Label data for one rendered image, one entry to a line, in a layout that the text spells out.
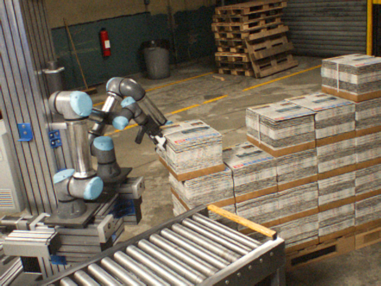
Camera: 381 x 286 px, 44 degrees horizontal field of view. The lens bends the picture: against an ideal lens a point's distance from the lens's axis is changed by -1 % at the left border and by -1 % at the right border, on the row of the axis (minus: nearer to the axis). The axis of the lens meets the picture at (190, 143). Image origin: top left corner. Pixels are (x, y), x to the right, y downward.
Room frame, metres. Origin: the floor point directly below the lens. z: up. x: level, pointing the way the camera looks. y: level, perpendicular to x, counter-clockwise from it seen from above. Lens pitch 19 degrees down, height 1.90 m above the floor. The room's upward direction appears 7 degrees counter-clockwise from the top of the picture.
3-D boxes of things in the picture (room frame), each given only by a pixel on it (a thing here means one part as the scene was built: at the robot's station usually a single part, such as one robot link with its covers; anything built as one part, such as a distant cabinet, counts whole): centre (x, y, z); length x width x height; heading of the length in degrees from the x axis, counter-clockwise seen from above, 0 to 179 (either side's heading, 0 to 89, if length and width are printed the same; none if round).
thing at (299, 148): (2.85, -0.57, 0.86); 0.38 x 0.29 x 0.04; 18
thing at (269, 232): (1.97, -0.19, 0.81); 0.43 x 0.03 x 0.02; 37
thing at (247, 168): (2.81, -0.45, 0.42); 1.17 x 0.39 x 0.83; 108
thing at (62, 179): (2.23, 0.65, 0.98); 0.13 x 0.12 x 0.14; 59
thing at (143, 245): (1.73, 0.14, 0.77); 0.47 x 0.05 x 0.05; 37
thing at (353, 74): (3.03, -1.14, 0.65); 0.39 x 0.30 x 1.29; 18
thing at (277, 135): (2.85, -0.57, 0.95); 0.38 x 0.29 x 0.23; 18
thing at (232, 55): (9.57, -1.44, 0.65); 1.33 x 0.94 x 1.30; 131
